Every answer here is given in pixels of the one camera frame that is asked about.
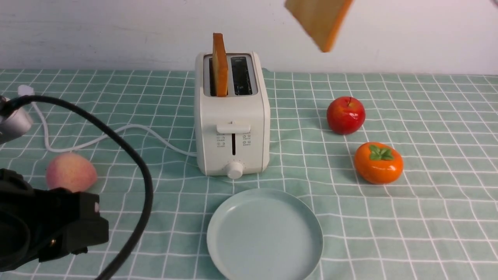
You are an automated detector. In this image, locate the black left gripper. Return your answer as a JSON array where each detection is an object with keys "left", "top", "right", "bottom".
[{"left": 0, "top": 169, "right": 109, "bottom": 272}]

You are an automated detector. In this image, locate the toasted bread slice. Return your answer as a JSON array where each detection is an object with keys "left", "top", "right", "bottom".
[
  {"left": 212, "top": 33, "right": 229, "bottom": 97},
  {"left": 284, "top": 0, "right": 353, "bottom": 53}
]

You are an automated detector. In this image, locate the pink peach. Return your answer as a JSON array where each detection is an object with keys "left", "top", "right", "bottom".
[{"left": 45, "top": 152, "right": 97, "bottom": 193}]

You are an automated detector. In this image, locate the white two-slot toaster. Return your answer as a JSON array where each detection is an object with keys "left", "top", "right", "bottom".
[{"left": 194, "top": 52, "right": 270, "bottom": 179}]

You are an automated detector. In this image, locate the light green round plate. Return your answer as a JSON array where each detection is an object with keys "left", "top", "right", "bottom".
[{"left": 206, "top": 188, "right": 324, "bottom": 280}]

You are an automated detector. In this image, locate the red apple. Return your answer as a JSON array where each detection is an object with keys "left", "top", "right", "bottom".
[{"left": 326, "top": 96, "right": 366, "bottom": 135}]

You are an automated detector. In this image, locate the orange persimmon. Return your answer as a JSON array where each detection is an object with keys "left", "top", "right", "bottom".
[{"left": 353, "top": 142, "right": 404, "bottom": 185}]

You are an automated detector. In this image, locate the green checkered tablecloth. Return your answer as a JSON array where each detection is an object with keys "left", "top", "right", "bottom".
[{"left": 0, "top": 69, "right": 498, "bottom": 280}]

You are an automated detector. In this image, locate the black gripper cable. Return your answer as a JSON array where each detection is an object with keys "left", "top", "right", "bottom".
[{"left": 0, "top": 94, "right": 154, "bottom": 280}]

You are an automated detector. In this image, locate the white toaster power cable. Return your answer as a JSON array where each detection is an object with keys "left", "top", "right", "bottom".
[{"left": 18, "top": 85, "right": 198, "bottom": 158}]

